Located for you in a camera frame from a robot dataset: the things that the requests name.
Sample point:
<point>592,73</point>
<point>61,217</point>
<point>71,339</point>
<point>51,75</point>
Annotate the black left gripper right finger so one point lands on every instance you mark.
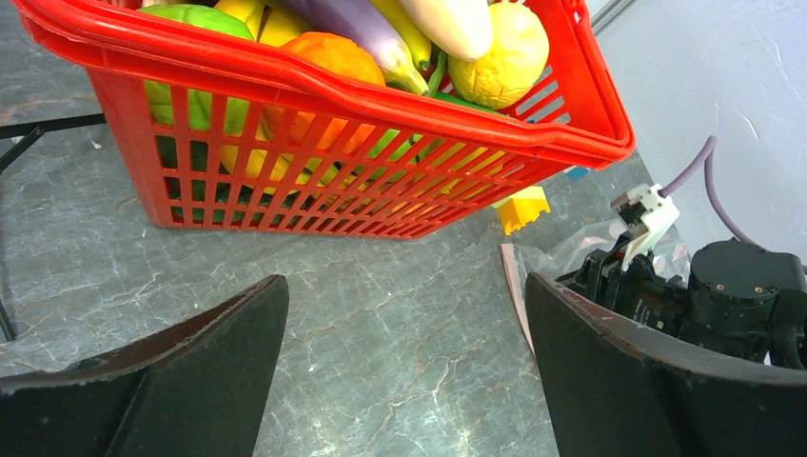
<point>615,387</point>

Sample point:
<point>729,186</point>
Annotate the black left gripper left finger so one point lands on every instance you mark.
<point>198,388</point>

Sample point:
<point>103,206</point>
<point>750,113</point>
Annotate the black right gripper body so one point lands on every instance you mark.
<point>738,299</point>

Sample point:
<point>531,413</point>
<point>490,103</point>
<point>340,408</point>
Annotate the clear zip top bag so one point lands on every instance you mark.
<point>670,258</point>

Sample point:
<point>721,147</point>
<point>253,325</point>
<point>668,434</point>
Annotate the white radish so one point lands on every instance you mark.
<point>462,28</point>

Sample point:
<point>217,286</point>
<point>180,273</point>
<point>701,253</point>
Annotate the yellow orange toy block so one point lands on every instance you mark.
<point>521,208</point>

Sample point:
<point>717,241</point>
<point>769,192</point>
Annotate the red plastic basket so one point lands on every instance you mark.
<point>186,109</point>

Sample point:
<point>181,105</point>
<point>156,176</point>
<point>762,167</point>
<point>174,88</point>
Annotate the yellow lemon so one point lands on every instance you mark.
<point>514,63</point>

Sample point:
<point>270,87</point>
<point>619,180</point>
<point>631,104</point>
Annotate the orange fruit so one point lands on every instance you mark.
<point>341,56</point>

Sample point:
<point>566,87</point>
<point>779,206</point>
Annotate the yellow banana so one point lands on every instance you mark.
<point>420,46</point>

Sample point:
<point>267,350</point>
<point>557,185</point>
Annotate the purple eggplant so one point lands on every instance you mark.
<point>361,22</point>

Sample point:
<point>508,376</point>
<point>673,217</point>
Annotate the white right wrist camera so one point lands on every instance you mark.
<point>648,215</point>

